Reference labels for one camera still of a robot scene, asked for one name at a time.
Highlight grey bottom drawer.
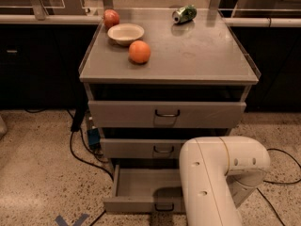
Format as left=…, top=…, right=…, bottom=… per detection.
left=103, top=165, right=185, bottom=213

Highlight grey drawer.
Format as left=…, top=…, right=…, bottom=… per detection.
left=88, top=101, right=246, bottom=128
left=100, top=138, right=185, bottom=159
left=103, top=165, right=185, bottom=213

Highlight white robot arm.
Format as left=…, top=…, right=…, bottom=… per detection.
left=179, top=137, right=270, bottom=226

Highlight grey drawer cabinet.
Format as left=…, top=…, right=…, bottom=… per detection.
left=80, top=8, right=258, bottom=169

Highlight grey top drawer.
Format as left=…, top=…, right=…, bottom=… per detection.
left=88, top=101, right=246, bottom=128

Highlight grey middle drawer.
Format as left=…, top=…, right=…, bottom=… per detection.
left=100, top=138, right=185, bottom=159

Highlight orange fruit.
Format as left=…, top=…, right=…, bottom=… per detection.
left=129, top=40, right=151, bottom=64

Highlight blue power box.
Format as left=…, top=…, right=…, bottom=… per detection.
left=87, top=128, right=101, bottom=150

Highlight white bowl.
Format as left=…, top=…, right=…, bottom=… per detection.
left=107, top=24, right=144, bottom=46

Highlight red apple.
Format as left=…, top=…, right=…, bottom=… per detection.
left=103, top=9, right=119, bottom=28

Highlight green crushed soda can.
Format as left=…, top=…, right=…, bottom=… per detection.
left=172, top=5, right=197, bottom=24

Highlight black counter cabinet left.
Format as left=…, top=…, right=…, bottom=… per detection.
left=0, top=20, right=99, bottom=109

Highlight black counter cabinet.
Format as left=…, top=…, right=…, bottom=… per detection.
left=0, top=20, right=99, bottom=109
left=230, top=24, right=301, bottom=112

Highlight black counter cabinet right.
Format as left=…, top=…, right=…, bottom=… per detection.
left=230, top=24, right=301, bottom=112

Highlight blue tape cross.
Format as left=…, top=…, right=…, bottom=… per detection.
left=55, top=214, right=89, bottom=226

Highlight black floor cable left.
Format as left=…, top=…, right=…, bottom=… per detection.
left=24, top=107, right=115, bottom=226

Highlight black floor cable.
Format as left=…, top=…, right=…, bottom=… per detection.
left=24, top=107, right=115, bottom=226
left=256, top=147, right=301, bottom=226

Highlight black floor cable right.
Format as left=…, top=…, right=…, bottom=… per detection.
left=256, top=147, right=301, bottom=226

